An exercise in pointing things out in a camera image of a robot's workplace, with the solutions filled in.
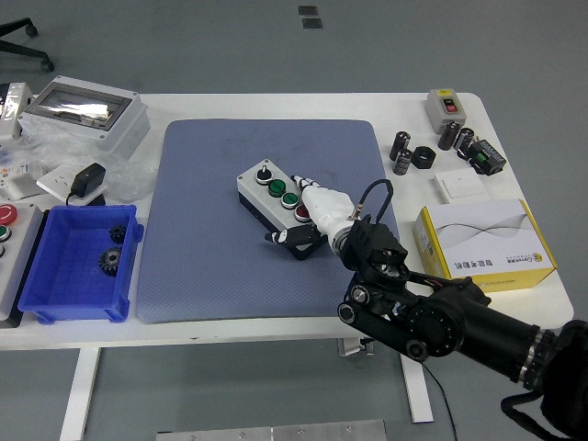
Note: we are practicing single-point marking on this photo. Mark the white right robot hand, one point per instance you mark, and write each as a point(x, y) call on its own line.
point(328, 204)

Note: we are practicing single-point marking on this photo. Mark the grey four-button control box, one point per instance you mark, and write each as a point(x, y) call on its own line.
point(257, 193)

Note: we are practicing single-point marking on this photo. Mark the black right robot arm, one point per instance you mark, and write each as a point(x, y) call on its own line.
point(459, 317)

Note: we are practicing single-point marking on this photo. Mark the black cylindrical capacitor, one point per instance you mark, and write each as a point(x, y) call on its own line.
point(464, 140)
point(403, 161)
point(448, 135)
point(399, 144)

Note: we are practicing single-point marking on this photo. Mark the black hexagonal nut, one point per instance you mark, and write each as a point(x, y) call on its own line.
point(422, 163)

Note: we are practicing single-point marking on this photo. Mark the grey-blue table mat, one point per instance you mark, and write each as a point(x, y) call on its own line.
point(206, 257)

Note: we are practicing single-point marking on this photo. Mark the yellow and white cardboard box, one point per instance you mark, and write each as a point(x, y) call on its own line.
point(482, 239)

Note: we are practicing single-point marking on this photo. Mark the black module with green terminal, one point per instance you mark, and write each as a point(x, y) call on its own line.
point(487, 158)

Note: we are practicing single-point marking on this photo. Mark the dark floor plate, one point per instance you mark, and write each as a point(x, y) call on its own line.
point(312, 23)
point(308, 10)

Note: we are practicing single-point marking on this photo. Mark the clear plastic bag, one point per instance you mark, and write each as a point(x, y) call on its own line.
point(133, 179)

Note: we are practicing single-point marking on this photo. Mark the white table leg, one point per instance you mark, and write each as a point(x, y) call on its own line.
point(80, 390)
point(419, 395)

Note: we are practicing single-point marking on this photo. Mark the small black gear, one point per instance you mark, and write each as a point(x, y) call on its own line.
point(118, 234)

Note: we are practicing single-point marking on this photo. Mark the large black gear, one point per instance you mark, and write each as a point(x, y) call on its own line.
point(110, 262)

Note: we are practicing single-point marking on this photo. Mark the silver metal plate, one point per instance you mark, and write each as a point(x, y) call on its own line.
point(275, 432)

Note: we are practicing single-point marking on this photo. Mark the black power adapter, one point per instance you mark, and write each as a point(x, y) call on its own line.
point(87, 180)

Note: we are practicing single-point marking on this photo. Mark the blue plastic bin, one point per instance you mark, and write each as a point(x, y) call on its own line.
point(59, 285)

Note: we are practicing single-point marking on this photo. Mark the grey emergency-stop control box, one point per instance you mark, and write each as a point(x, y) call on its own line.
point(23, 257)

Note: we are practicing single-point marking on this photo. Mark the small white printed box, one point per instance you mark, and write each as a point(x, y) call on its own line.
point(18, 184)

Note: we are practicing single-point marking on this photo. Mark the white device with label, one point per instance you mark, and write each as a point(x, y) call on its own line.
point(14, 124)

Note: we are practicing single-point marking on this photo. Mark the black office chair base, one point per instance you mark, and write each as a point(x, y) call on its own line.
point(23, 51)

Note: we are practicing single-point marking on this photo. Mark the white wall switch plate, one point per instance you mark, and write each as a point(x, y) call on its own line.
point(459, 184)

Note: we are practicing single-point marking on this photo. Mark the grey red-black switch box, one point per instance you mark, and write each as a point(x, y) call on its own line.
point(434, 112)

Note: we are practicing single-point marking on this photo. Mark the metal under-table bracket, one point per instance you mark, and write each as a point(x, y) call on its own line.
point(349, 347)

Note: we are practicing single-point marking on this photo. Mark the grey enclosure with clear lid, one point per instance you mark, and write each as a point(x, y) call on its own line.
point(119, 133)

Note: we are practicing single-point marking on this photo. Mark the white wall socket plate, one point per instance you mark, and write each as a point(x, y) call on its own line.
point(53, 181)

